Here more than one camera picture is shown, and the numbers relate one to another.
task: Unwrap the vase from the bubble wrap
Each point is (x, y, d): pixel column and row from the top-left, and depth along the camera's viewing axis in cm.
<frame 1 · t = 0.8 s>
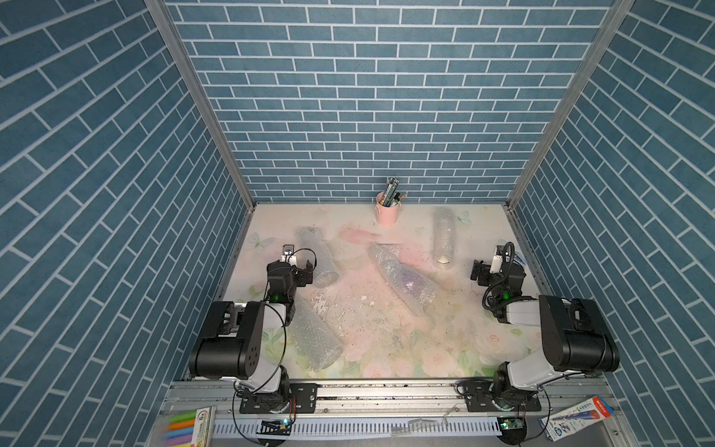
left hand: (299, 260, 94), fingers open
right hand: (494, 263, 95), fingers open
bubble wrapped vase back left: (314, 249, 99), point 8 cm above the table
bubble wrapped vase front left: (314, 341, 78), point 8 cm above the table
bubble wrapped vase back right: (444, 237, 105), point 7 cm above the table
pink pen cup: (386, 216, 113), point 6 cm above the table
pens in cup: (391, 196, 110), point 13 cm above the table

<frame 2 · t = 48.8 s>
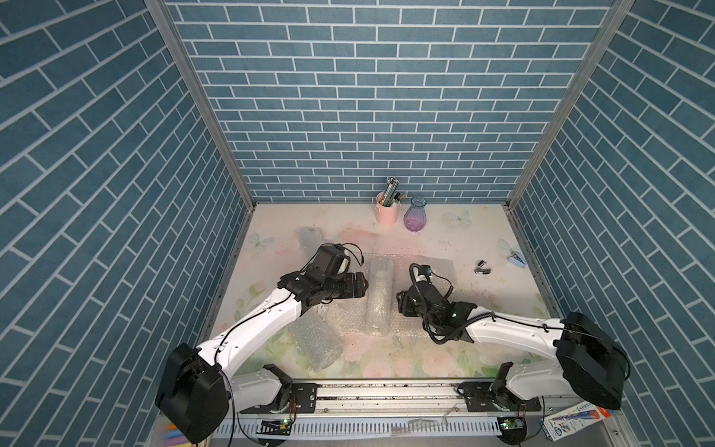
left hand: (365, 286, 80), fingers open
right hand: (404, 298, 85), fingers open
purple vase: (415, 216, 107), point 10 cm above the table
small black metal clip: (481, 270, 101), point 2 cm above the table
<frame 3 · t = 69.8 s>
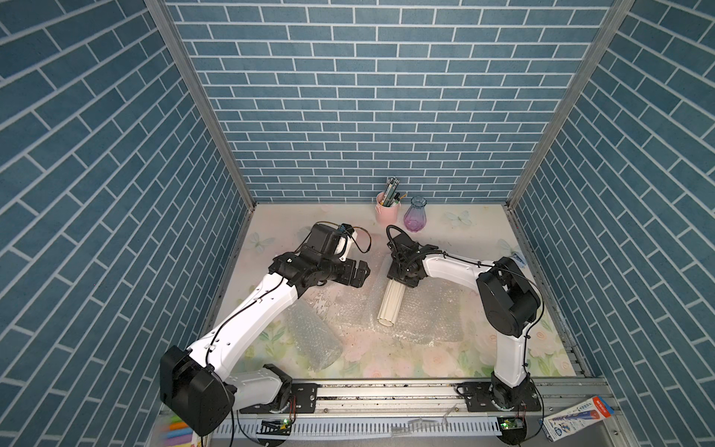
left hand: (363, 269, 76), fingers open
right hand: (394, 277, 96), fingers open
clear bubble wrap sheet: (432, 313, 90), on the table
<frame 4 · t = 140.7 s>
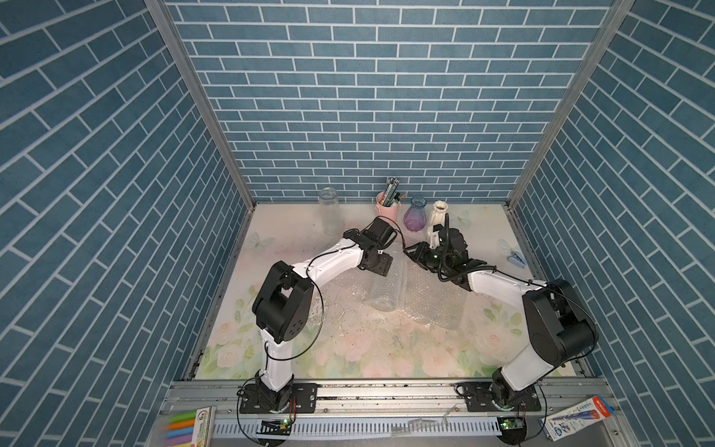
left hand: (383, 265, 92), fingers open
right hand: (407, 252, 90), fingers open
cream ribbed cylinder vase: (438, 210, 98), point 18 cm above the table
